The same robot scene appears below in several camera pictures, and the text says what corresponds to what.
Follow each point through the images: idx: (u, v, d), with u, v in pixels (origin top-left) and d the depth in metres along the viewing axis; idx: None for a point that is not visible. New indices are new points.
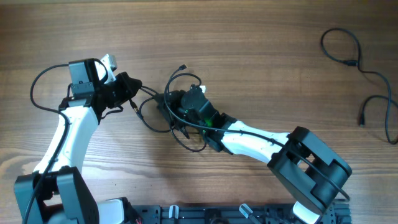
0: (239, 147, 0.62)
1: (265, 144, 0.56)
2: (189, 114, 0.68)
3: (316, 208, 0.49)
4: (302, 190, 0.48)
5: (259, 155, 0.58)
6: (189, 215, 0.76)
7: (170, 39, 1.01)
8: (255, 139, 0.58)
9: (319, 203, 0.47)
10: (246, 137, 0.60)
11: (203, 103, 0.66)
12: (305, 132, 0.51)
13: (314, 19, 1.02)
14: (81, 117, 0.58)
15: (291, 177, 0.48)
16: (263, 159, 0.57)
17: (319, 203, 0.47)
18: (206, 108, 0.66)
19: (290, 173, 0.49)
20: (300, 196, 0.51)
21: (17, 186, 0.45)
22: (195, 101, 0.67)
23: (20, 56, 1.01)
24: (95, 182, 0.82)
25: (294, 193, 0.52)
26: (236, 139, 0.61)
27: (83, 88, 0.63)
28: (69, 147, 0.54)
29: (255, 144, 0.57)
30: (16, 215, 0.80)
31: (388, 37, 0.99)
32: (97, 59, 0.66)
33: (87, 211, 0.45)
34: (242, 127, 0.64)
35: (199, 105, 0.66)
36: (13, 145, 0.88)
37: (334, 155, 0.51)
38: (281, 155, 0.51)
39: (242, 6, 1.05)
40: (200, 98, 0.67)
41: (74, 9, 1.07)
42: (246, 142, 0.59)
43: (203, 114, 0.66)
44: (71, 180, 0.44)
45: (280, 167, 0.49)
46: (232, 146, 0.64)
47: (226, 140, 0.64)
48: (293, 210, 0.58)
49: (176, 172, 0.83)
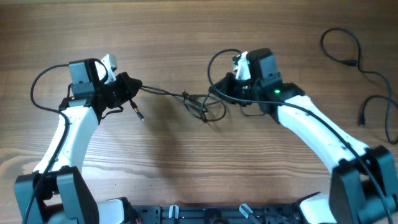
0: (296, 124, 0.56)
1: (336, 144, 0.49)
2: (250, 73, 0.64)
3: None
4: (352, 208, 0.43)
5: (318, 147, 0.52)
6: (189, 215, 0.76)
7: (169, 40, 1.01)
8: (324, 130, 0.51)
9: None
10: (314, 121, 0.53)
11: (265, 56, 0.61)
12: (385, 154, 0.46)
13: (315, 19, 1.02)
14: (81, 117, 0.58)
15: (351, 191, 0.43)
16: (322, 155, 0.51)
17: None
18: (268, 61, 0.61)
19: (354, 186, 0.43)
20: (340, 210, 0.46)
21: (17, 186, 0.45)
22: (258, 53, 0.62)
23: (20, 56, 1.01)
24: (96, 181, 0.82)
25: (334, 200, 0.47)
26: (297, 116, 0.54)
27: (83, 89, 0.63)
28: (69, 147, 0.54)
29: (322, 135, 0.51)
30: (16, 215, 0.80)
31: (388, 38, 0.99)
32: (97, 59, 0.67)
33: (87, 211, 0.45)
34: (311, 107, 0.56)
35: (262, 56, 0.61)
36: (13, 145, 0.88)
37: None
38: (350, 165, 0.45)
39: (242, 5, 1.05)
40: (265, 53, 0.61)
41: (73, 9, 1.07)
42: (311, 127, 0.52)
43: (263, 67, 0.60)
44: (71, 180, 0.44)
45: (347, 177, 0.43)
46: (287, 121, 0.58)
47: (283, 110, 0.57)
48: (303, 205, 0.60)
49: (176, 172, 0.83)
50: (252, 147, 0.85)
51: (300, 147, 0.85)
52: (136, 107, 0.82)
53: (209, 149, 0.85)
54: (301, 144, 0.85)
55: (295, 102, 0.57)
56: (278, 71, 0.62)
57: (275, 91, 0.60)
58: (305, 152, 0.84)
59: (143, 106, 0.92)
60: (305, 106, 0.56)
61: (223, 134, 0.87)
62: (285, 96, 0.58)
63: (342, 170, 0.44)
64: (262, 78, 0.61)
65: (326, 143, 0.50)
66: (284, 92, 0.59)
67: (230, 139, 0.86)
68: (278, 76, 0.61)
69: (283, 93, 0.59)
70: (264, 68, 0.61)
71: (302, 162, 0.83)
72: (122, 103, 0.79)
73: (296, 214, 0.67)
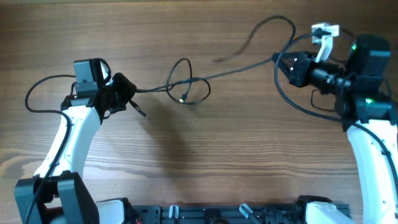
0: (362, 154, 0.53)
1: (392, 205, 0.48)
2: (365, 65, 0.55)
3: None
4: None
5: (371, 190, 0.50)
6: (189, 215, 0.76)
7: (169, 39, 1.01)
8: (390, 183, 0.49)
9: None
10: (385, 164, 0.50)
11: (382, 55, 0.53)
12: None
13: (315, 19, 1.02)
14: (83, 118, 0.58)
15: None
16: (369, 196, 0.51)
17: None
18: (379, 58, 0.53)
19: None
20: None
21: (17, 190, 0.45)
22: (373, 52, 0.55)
23: (20, 56, 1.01)
24: (96, 181, 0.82)
25: None
26: (372, 149, 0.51)
27: (87, 88, 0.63)
28: (71, 150, 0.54)
29: (381, 186, 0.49)
30: (16, 215, 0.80)
31: (388, 38, 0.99)
32: (102, 60, 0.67)
33: (87, 216, 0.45)
34: (392, 147, 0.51)
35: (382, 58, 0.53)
36: (13, 145, 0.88)
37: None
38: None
39: (242, 5, 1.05)
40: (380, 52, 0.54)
41: (73, 9, 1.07)
42: (377, 168, 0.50)
43: (369, 63, 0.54)
44: (71, 187, 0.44)
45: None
46: (356, 142, 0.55)
47: (360, 133, 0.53)
48: (308, 203, 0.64)
49: (177, 172, 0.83)
50: (252, 147, 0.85)
51: (300, 147, 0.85)
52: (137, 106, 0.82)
53: (209, 149, 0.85)
54: (301, 144, 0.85)
55: (377, 132, 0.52)
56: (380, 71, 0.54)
57: (365, 99, 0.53)
58: (305, 152, 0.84)
59: (145, 106, 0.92)
60: (386, 142, 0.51)
61: (222, 134, 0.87)
62: (376, 109, 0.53)
63: None
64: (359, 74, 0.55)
65: (381, 195, 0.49)
66: (376, 106, 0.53)
67: (231, 139, 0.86)
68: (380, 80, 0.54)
69: (373, 106, 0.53)
70: (369, 64, 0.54)
71: (302, 162, 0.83)
72: (124, 104, 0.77)
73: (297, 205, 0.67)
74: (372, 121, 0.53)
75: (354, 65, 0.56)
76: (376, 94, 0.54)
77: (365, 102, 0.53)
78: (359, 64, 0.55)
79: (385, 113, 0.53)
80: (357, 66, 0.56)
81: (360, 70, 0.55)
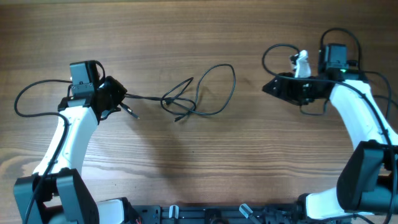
0: (344, 102, 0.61)
1: (375, 127, 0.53)
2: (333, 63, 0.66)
3: (346, 203, 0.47)
4: (360, 180, 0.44)
5: (356, 126, 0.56)
6: (189, 216, 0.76)
7: (169, 39, 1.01)
8: (369, 114, 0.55)
9: (356, 200, 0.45)
10: (362, 102, 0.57)
11: (342, 51, 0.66)
12: None
13: (315, 19, 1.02)
14: (81, 117, 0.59)
15: (366, 168, 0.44)
16: (356, 132, 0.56)
17: (355, 199, 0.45)
18: (339, 48, 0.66)
19: (372, 164, 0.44)
20: (346, 186, 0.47)
21: (17, 189, 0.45)
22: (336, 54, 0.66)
23: (20, 56, 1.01)
24: (95, 182, 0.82)
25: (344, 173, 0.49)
26: (351, 96, 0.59)
27: (83, 89, 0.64)
28: (69, 147, 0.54)
29: (365, 117, 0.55)
30: (16, 215, 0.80)
31: (388, 38, 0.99)
32: (96, 61, 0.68)
33: (87, 213, 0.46)
34: (368, 94, 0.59)
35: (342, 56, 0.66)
36: (13, 145, 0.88)
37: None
38: (380, 148, 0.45)
39: (242, 5, 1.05)
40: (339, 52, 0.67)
41: (73, 9, 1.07)
42: (358, 106, 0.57)
43: (333, 52, 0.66)
44: (71, 183, 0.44)
45: (370, 153, 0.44)
46: (337, 99, 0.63)
47: (338, 88, 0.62)
48: (308, 196, 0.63)
49: (177, 172, 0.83)
50: (252, 147, 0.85)
51: (300, 147, 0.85)
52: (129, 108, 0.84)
53: (209, 149, 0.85)
54: (301, 144, 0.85)
55: (356, 86, 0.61)
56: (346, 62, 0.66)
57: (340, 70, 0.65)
58: (305, 152, 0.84)
59: (145, 107, 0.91)
60: (363, 90, 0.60)
61: (222, 134, 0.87)
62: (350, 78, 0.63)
63: (369, 147, 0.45)
64: (329, 61, 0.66)
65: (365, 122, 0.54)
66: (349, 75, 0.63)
67: (230, 139, 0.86)
68: (346, 65, 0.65)
69: (348, 74, 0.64)
70: (334, 53, 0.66)
71: (302, 162, 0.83)
72: (117, 106, 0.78)
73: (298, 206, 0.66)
74: (350, 82, 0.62)
75: (322, 58, 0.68)
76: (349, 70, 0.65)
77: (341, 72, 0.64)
78: (326, 56, 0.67)
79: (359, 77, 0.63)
80: (324, 58, 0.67)
81: (329, 58, 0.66)
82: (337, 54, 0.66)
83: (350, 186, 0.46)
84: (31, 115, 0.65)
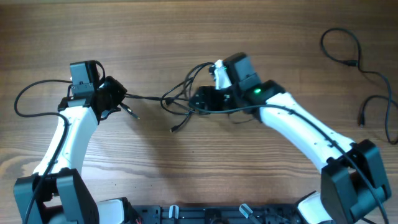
0: (281, 126, 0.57)
1: (321, 140, 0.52)
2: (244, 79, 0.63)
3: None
4: (344, 201, 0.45)
5: (304, 145, 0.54)
6: (189, 216, 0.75)
7: (169, 39, 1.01)
8: (308, 129, 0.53)
9: (351, 218, 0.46)
10: (297, 120, 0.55)
11: (245, 63, 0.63)
12: (371, 147, 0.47)
13: (315, 19, 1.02)
14: (81, 117, 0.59)
15: (342, 190, 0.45)
16: (308, 152, 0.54)
17: (351, 218, 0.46)
18: (243, 65, 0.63)
19: (344, 183, 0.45)
20: (335, 210, 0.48)
21: (17, 189, 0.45)
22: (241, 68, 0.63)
23: (20, 56, 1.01)
24: (95, 182, 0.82)
25: (326, 199, 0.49)
26: (282, 117, 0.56)
27: (83, 89, 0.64)
28: (69, 147, 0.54)
29: (308, 135, 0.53)
30: (15, 215, 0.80)
31: (388, 38, 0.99)
32: (96, 61, 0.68)
33: (87, 213, 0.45)
34: (293, 106, 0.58)
35: (247, 68, 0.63)
36: (13, 145, 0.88)
37: (387, 180, 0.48)
38: (341, 165, 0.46)
39: (242, 6, 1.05)
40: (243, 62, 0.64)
41: (74, 9, 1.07)
42: (296, 127, 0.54)
43: (238, 71, 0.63)
44: (71, 183, 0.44)
45: (337, 177, 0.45)
46: (272, 122, 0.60)
47: (265, 111, 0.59)
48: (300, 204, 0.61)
49: (176, 172, 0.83)
50: (252, 147, 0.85)
51: None
52: (129, 108, 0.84)
53: (209, 149, 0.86)
54: None
55: (277, 102, 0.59)
56: (254, 73, 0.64)
57: (254, 91, 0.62)
58: None
59: (145, 107, 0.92)
60: (287, 104, 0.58)
61: (223, 134, 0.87)
62: (268, 94, 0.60)
63: (333, 172, 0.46)
64: (239, 79, 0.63)
65: (313, 141, 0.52)
66: (265, 92, 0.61)
67: (229, 139, 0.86)
68: (255, 76, 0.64)
69: (263, 94, 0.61)
70: (240, 70, 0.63)
71: (301, 162, 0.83)
72: (117, 106, 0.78)
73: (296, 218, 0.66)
74: (272, 101, 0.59)
75: (232, 78, 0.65)
76: (260, 85, 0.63)
77: (256, 92, 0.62)
78: (234, 75, 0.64)
79: (275, 91, 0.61)
80: (233, 77, 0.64)
81: (238, 77, 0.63)
82: (244, 70, 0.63)
83: (338, 208, 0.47)
84: (32, 115, 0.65)
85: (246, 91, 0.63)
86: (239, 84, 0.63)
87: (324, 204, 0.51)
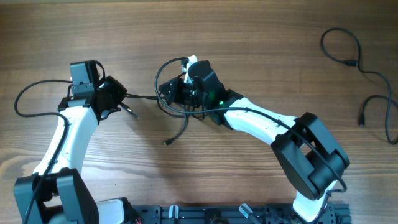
0: (242, 125, 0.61)
1: (270, 125, 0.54)
2: (212, 94, 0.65)
3: (311, 196, 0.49)
4: (300, 172, 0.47)
5: (260, 135, 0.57)
6: (189, 215, 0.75)
7: (169, 39, 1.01)
8: (260, 119, 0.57)
9: (314, 188, 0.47)
10: (252, 115, 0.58)
11: (211, 77, 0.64)
12: (313, 118, 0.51)
13: (315, 19, 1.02)
14: (81, 117, 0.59)
15: (293, 160, 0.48)
16: (265, 140, 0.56)
17: (313, 188, 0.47)
18: (211, 79, 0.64)
19: (293, 153, 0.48)
20: (300, 184, 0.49)
21: (17, 188, 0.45)
22: (208, 83, 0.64)
23: (20, 56, 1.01)
24: (95, 182, 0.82)
25: (290, 176, 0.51)
26: (239, 116, 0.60)
27: (83, 89, 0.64)
28: (69, 147, 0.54)
29: (260, 124, 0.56)
30: (16, 215, 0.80)
31: (387, 38, 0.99)
32: (96, 61, 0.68)
33: (87, 213, 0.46)
34: (249, 104, 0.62)
35: (212, 81, 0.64)
36: (13, 145, 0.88)
37: (337, 145, 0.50)
38: (287, 138, 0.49)
39: (242, 5, 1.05)
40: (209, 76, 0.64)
41: (74, 9, 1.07)
42: (250, 120, 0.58)
43: (207, 84, 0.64)
44: (71, 183, 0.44)
45: (285, 148, 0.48)
46: (236, 124, 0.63)
47: (229, 116, 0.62)
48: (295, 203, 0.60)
49: (176, 172, 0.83)
50: (251, 147, 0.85)
51: None
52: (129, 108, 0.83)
53: (209, 149, 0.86)
54: None
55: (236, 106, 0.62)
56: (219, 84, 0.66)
57: (219, 103, 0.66)
58: None
59: (145, 107, 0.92)
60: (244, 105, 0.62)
61: (223, 134, 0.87)
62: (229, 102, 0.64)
63: (280, 145, 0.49)
64: (208, 93, 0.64)
65: (263, 127, 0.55)
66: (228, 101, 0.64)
67: (230, 139, 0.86)
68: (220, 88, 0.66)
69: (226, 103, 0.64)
70: (208, 84, 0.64)
71: None
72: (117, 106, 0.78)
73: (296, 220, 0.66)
74: (234, 105, 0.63)
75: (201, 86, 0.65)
76: (225, 94, 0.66)
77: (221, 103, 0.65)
78: (201, 87, 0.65)
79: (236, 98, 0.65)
80: (201, 87, 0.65)
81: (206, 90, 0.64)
82: (211, 84, 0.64)
83: (300, 180, 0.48)
84: (32, 115, 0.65)
85: (213, 102, 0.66)
86: (207, 96, 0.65)
87: (291, 182, 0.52)
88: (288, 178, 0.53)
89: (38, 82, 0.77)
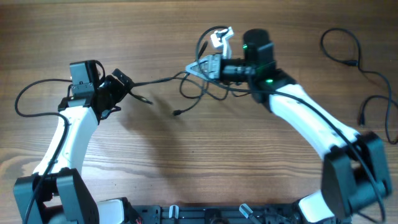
0: (288, 114, 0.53)
1: (327, 130, 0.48)
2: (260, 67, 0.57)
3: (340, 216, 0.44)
4: (344, 191, 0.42)
5: (309, 134, 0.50)
6: (189, 215, 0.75)
7: (169, 39, 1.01)
8: (316, 119, 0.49)
9: (349, 210, 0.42)
10: (305, 109, 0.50)
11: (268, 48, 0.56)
12: (376, 139, 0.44)
13: (315, 19, 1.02)
14: (81, 118, 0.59)
15: (342, 177, 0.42)
16: (312, 142, 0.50)
17: (348, 210, 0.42)
18: (267, 50, 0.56)
19: (344, 170, 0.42)
20: (332, 200, 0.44)
21: (17, 188, 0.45)
22: (262, 54, 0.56)
23: (20, 56, 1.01)
24: (95, 182, 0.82)
25: (324, 187, 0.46)
26: (289, 105, 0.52)
27: (83, 89, 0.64)
28: (69, 147, 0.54)
29: (314, 124, 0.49)
30: (16, 215, 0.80)
31: (387, 38, 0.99)
32: (96, 61, 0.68)
33: (87, 213, 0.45)
34: (302, 94, 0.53)
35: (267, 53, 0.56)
36: (13, 145, 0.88)
37: (388, 177, 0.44)
38: (342, 152, 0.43)
39: (242, 5, 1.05)
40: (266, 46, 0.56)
41: (74, 9, 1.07)
42: (301, 114, 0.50)
43: (260, 55, 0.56)
44: (71, 182, 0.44)
45: (339, 162, 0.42)
46: (279, 112, 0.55)
47: (275, 101, 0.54)
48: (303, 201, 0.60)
49: (176, 172, 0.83)
50: (251, 147, 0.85)
51: (300, 147, 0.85)
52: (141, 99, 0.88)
53: (209, 149, 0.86)
54: (301, 144, 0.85)
55: (286, 91, 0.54)
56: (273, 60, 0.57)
57: (267, 81, 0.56)
58: (305, 152, 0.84)
59: (145, 107, 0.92)
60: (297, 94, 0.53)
61: (222, 134, 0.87)
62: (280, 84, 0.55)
63: (334, 157, 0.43)
64: (255, 65, 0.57)
65: (318, 130, 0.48)
66: (278, 83, 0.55)
67: (231, 139, 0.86)
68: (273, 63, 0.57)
69: (274, 83, 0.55)
70: (260, 55, 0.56)
71: (301, 162, 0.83)
72: (118, 106, 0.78)
73: (296, 214, 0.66)
74: (283, 89, 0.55)
75: (249, 56, 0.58)
76: (273, 73, 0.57)
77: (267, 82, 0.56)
78: (252, 55, 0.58)
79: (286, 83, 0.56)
80: (252, 57, 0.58)
81: (256, 62, 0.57)
82: (263, 56, 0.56)
83: (336, 200, 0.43)
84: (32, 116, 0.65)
85: (260, 78, 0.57)
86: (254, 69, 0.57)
87: (322, 193, 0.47)
88: (319, 188, 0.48)
89: (38, 82, 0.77)
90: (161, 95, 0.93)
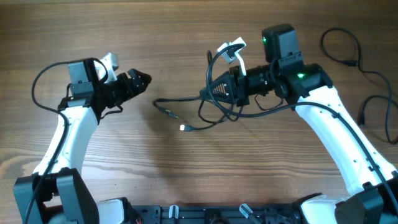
0: (319, 126, 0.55)
1: (362, 160, 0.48)
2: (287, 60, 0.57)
3: None
4: None
5: (341, 156, 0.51)
6: (189, 216, 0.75)
7: (169, 39, 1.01)
8: (353, 143, 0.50)
9: None
10: (340, 126, 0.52)
11: (290, 38, 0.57)
12: None
13: (315, 20, 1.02)
14: (81, 117, 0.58)
15: (371, 218, 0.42)
16: (342, 164, 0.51)
17: None
18: (288, 38, 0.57)
19: (374, 213, 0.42)
20: None
21: (17, 188, 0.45)
22: (285, 45, 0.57)
23: (20, 56, 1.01)
24: (95, 181, 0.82)
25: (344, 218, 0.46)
26: (323, 117, 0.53)
27: (83, 88, 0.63)
28: (69, 147, 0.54)
29: (350, 150, 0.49)
30: (16, 215, 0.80)
31: (387, 38, 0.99)
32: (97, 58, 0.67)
33: (87, 213, 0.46)
34: (339, 108, 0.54)
35: (291, 44, 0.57)
36: (13, 145, 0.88)
37: None
38: (375, 193, 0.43)
39: (242, 5, 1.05)
40: (287, 37, 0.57)
41: (73, 9, 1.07)
42: (335, 132, 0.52)
43: (282, 45, 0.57)
44: (71, 182, 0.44)
45: (370, 203, 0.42)
46: (310, 119, 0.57)
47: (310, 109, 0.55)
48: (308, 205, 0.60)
49: (176, 172, 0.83)
50: (252, 147, 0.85)
51: (300, 147, 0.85)
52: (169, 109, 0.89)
53: (209, 149, 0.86)
54: (301, 144, 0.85)
55: (321, 100, 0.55)
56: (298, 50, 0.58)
57: (297, 75, 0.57)
58: (305, 152, 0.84)
59: (145, 107, 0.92)
60: (331, 104, 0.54)
61: (222, 134, 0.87)
62: (310, 81, 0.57)
63: (365, 198, 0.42)
64: (280, 57, 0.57)
65: (352, 158, 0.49)
66: (308, 78, 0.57)
67: (231, 139, 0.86)
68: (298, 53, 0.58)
69: (306, 79, 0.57)
70: (283, 46, 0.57)
71: (302, 162, 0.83)
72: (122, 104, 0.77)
73: (296, 214, 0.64)
74: (307, 85, 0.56)
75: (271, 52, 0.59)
76: (303, 68, 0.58)
77: (298, 78, 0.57)
78: (275, 50, 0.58)
79: (320, 81, 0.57)
80: (273, 50, 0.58)
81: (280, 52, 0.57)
82: (286, 46, 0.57)
83: None
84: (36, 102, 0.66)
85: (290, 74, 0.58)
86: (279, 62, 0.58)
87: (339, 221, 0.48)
88: (337, 214, 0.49)
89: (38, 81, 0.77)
90: (165, 94, 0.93)
